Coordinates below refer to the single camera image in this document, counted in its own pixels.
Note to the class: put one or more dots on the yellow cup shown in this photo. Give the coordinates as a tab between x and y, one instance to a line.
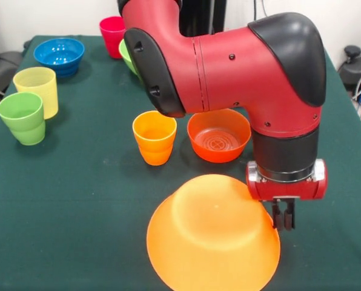
38	88

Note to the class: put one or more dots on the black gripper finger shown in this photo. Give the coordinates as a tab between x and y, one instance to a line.
278	216
289	218

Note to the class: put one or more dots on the light green bowl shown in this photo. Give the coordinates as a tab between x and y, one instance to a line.
127	59

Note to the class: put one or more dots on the green cup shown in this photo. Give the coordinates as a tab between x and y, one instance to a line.
26	130

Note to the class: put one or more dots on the small red-orange bowl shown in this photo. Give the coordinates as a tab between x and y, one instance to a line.
220	151

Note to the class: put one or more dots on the dark green table cloth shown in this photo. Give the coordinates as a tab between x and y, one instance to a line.
77	227

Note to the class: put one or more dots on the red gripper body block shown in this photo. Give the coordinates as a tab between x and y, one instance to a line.
289	191

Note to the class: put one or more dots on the large orange bowl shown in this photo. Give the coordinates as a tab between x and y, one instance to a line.
210	242

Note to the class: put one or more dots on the orange cup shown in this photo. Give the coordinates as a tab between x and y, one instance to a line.
154	148

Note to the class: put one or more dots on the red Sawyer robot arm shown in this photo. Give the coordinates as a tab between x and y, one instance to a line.
229	75

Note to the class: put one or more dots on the blue bowl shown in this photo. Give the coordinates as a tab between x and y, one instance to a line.
59	57

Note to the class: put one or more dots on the red cup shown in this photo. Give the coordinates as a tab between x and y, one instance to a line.
111	36

